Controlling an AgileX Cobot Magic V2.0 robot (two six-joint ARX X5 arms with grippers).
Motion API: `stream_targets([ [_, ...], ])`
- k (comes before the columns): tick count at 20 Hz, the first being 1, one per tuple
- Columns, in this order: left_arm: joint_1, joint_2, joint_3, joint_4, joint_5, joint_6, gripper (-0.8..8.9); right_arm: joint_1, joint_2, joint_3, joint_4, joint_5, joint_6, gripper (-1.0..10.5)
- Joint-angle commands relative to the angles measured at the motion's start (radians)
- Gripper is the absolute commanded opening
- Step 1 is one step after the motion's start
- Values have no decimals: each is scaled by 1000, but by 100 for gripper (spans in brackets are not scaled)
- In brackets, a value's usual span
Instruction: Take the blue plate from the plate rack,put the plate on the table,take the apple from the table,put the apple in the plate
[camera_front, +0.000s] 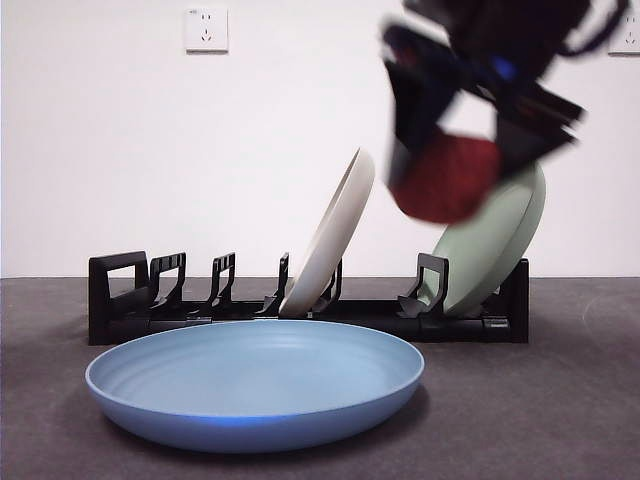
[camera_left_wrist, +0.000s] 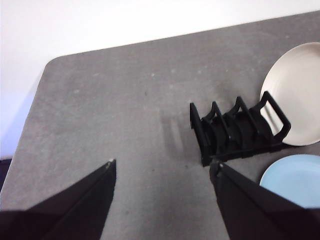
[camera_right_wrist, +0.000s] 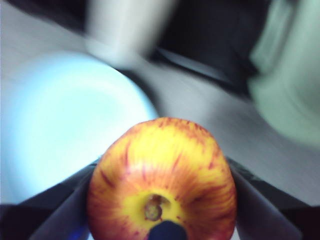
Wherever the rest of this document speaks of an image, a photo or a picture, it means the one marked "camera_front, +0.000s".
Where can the green plate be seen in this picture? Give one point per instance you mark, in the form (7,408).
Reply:
(500,250)

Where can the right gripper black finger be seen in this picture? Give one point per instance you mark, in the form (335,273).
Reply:
(412,110)
(525,142)

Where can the beige plate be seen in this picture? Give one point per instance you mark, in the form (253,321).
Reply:
(330,240)

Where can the red apple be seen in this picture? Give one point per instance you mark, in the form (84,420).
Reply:
(450,180)

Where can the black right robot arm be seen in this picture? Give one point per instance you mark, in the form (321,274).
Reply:
(510,25)

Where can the black plate rack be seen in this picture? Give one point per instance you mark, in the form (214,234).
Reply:
(450,331)

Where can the blue plate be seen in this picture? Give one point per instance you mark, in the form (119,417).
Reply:
(250,390)

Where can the white wall socket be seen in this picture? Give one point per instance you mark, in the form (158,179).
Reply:
(631,37)
(207,30)

